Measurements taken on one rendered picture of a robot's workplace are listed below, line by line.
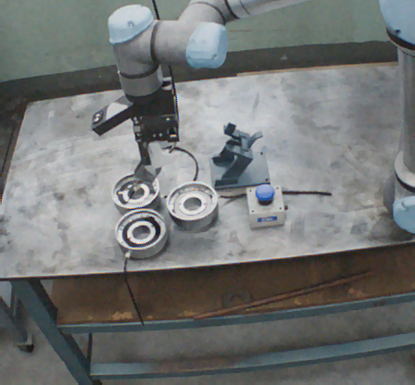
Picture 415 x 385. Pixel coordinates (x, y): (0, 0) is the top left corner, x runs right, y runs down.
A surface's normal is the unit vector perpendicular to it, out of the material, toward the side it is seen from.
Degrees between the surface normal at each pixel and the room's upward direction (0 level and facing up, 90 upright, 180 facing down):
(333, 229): 0
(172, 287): 0
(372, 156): 0
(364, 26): 90
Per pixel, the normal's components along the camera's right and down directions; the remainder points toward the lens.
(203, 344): -0.10, -0.69
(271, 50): 0.04, 0.72
